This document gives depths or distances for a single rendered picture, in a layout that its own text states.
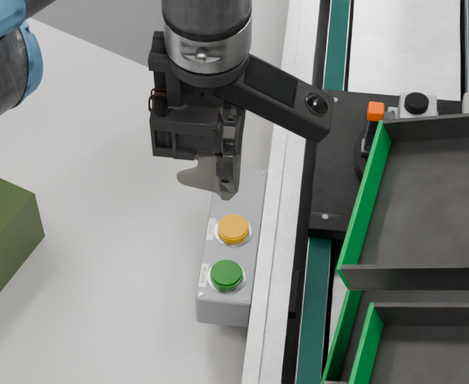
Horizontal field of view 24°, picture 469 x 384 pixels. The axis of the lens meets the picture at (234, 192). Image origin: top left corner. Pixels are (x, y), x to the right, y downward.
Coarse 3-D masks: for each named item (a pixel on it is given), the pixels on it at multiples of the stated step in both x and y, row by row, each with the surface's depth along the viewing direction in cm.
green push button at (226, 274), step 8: (216, 264) 137; (224, 264) 137; (232, 264) 137; (216, 272) 136; (224, 272) 136; (232, 272) 136; (240, 272) 136; (216, 280) 136; (224, 280) 136; (232, 280) 136; (240, 280) 136; (224, 288) 136; (232, 288) 136
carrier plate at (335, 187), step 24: (336, 96) 154; (360, 96) 154; (384, 96) 154; (336, 120) 151; (360, 120) 151; (336, 144) 149; (336, 168) 146; (312, 192) 144; (336, 192) 144; (312, 216) 142; (336, 216) 142
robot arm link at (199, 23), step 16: (176, 0) 88; (192, 0) 87; (208, 0) 86; (224, 0) 87; (240, 0) 88; (176, 16) 89; (192, 16) 88; (208, 16) 88; (224, 16) 88; (240, 16) 90; (176, 32) 91; (192, 32) 89; (208, 32) 89; (224, 32) 90
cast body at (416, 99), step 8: (400, 96) 139; (408, 96) 137; (416, 96) 137; (424, 96) 137; (432, 96) 139; (400, 104) 138; (408, 104) 136; (416, 104) 136; (424, 104) 136; (432, 104) 138; (392, 112) 141; (400, 112) 137; (408, 112) 137; (416, 112) 136; (424, 112) 137; (432, 112) 137
